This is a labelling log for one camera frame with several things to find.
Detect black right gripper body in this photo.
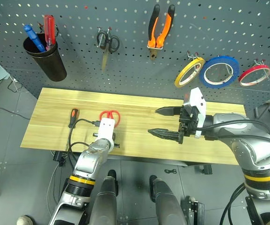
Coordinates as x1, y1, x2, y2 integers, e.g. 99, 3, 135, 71
178, 102, 199, 145

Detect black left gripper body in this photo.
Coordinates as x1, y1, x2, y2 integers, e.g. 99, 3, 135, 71
112, 132, 121, 149

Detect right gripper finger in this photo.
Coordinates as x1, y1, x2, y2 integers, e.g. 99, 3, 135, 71
147, 127, 181, 143
154, 105, 182, 116

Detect red handled scissors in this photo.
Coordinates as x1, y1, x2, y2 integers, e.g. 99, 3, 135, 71
99, 110, 122, 128

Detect yellow tape roll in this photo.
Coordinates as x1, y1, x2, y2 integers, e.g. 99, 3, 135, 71
174, 57, 206, 89

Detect blue tape roll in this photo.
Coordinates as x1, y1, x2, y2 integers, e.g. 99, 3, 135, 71
198, 55, 240, 90

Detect grey perforated pegboard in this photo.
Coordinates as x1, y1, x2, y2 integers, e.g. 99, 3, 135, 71
0, 0, 270, 112

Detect red tape roll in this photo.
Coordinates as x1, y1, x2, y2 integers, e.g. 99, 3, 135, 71
238, 64, 270, 87

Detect black table foot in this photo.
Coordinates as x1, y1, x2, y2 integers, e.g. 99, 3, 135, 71
194, 164, 213, 175

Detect orange and black screwdriver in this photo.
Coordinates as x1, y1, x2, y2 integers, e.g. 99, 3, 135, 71
65, 108, 80, 151

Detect dark grey rounded shape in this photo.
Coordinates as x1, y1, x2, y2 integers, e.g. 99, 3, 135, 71
88, 169, 119, 225

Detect black power strip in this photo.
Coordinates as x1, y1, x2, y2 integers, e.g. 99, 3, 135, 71
53, 150, 67, 167

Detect orange and black pliers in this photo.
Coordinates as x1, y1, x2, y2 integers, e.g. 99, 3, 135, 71
147, 4, 176, 61

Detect black cylindrical tool cup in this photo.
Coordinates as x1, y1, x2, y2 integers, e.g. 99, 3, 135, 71
23, 32, 68, 83

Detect white shoe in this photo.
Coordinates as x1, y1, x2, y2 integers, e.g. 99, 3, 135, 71
16, 215, 35, 225

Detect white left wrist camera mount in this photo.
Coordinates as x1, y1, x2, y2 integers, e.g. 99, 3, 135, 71
96, 117, 116, 151

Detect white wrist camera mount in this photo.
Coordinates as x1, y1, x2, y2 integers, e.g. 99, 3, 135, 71
96, 117, 116, 151
183, 87, 207, 139

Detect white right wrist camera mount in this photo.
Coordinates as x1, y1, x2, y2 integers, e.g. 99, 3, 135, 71
183, 87, 207, 139

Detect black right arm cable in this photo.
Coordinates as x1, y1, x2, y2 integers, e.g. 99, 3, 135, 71
196, 119, 270, 166

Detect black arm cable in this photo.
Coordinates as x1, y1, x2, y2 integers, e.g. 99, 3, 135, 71
196, 119, 270, 166
67, 118, 100, 166

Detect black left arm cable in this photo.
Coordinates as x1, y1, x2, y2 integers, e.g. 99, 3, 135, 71
67, 118, 100, 166

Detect white floor cable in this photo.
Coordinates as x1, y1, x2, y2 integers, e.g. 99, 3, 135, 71
46, 163, 61, 213

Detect black metal bracket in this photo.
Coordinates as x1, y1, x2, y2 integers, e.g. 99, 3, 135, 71
181, 196, 205, 225

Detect black handled scissors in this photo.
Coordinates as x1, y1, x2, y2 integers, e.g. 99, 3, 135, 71
96, 30, 121, 72

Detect black floor cable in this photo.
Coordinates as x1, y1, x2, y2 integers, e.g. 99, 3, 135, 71
0, 103, 30, 120

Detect red transparent handled screwdriver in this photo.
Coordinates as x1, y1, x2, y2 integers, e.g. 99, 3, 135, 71
43, 15, 56, 52

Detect blue handled screwdriver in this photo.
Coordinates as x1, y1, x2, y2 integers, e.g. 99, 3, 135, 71
23, 24, 47, 53

